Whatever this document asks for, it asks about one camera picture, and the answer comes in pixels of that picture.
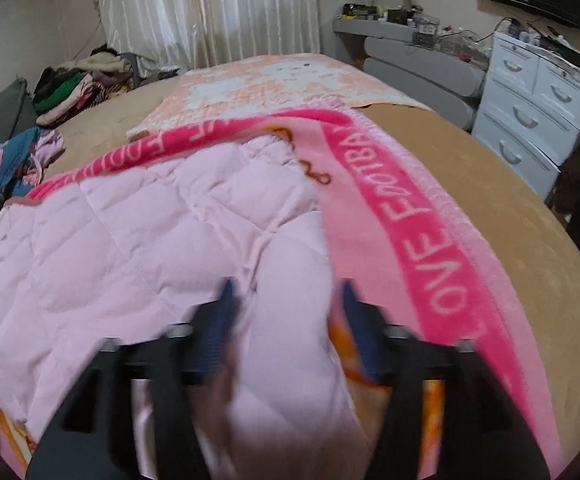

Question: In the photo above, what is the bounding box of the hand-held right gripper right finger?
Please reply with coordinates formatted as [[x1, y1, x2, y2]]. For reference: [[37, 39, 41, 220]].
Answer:
[[337, 280, 553, 480]]

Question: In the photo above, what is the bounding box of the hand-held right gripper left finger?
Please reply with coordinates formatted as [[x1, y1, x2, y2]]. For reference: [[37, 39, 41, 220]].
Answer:
[[25, 277, 243, 480]]

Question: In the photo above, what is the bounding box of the pink quilted jacket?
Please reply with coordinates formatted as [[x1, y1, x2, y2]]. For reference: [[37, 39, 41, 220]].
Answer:
[[0, 135, 371, 480]]

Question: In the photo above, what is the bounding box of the pile of mixed clothes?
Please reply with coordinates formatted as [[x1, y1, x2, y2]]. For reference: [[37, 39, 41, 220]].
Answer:
[[32, 46, 143, 128]]

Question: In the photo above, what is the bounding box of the pink printed blanket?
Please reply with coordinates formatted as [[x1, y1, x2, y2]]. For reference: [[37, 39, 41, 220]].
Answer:
[[0, 107, 568, 480]]

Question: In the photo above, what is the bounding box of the tan bed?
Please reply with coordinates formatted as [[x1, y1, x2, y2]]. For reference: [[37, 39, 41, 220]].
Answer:
[[0, 52, 580, 480]]

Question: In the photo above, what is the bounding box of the light pink garment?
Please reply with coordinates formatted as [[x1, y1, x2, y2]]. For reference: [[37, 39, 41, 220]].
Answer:
[[32, 130, 66, 181]]

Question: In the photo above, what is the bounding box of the peach checkered blanket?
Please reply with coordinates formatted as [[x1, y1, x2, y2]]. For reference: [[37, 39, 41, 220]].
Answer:
[[126, 52, 433, 142]]

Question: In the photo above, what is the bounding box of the white drawer chest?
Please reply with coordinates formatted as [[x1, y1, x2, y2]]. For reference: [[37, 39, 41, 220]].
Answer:
[[471, 30, 580, 201]]

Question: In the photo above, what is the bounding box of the grey chair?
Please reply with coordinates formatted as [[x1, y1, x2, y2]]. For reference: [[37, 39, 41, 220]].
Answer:
[[0, 77, 38, 146]]

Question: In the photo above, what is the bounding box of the white curtain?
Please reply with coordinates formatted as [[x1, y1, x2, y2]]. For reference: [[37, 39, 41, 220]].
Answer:
[[97, 0, 321, 73]]

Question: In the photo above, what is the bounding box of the row of small bottles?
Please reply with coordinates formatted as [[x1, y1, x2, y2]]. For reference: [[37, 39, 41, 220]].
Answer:
[[507, 15, 570, 48]]

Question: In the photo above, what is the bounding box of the clutter of bottles and cables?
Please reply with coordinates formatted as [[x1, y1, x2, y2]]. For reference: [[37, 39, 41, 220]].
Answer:
[[342, 0, 490, 61]]

